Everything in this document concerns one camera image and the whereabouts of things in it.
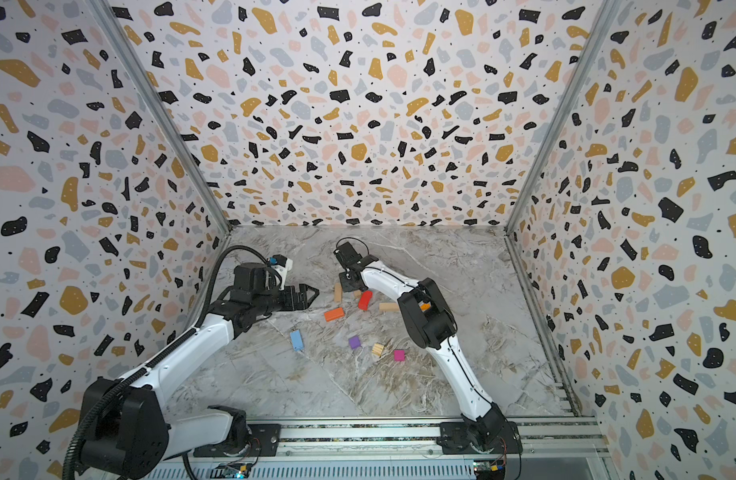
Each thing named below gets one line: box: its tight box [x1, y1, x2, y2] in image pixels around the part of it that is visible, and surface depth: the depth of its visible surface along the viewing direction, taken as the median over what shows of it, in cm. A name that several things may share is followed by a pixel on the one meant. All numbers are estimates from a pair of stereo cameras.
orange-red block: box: [324, 307, 345, 322], surface depth 100 cm
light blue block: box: [289, 329, 305, 352], surface depth 92 cm
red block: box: [358, 290, 373, 311], surface depth 102 cm
